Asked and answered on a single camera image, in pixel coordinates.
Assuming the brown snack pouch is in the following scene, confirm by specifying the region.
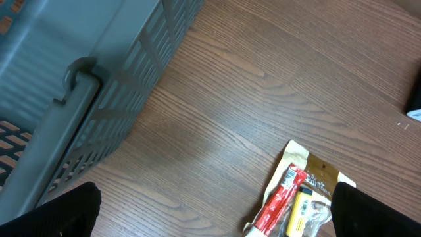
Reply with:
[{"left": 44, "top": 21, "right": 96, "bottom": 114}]
[{"left": 242, "top": 140, "right": 356, "bottom": 236}]

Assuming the red item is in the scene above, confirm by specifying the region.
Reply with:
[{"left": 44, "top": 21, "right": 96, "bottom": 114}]
[{"left": 253, "top": 163, "right": 307, "bottom": 236}]

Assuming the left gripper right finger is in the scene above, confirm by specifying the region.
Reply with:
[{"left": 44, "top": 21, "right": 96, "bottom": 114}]
[{"left": 330, "top": 182, "right": 420, "bottom": 237}]

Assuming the white barcode scanner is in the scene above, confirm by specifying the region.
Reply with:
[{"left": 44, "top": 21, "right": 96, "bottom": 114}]
[{"left": 405, "top": 70, "right": 421, "bottom": 122}]

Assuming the yellow black item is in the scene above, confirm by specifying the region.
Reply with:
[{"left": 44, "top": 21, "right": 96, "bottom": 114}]
[{"left": 286, "top": 187, "right": 313, "bottom": 237}]

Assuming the grey plastic mesh basket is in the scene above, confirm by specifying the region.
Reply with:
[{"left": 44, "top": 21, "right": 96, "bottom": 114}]
[{"left": 1, "top": 0, "right": 204, "bottom": 223}]

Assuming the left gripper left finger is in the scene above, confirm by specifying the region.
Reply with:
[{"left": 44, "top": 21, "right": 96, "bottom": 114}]
[{"left": 1, "top": 182, "right": 101, "bottom": 237}]

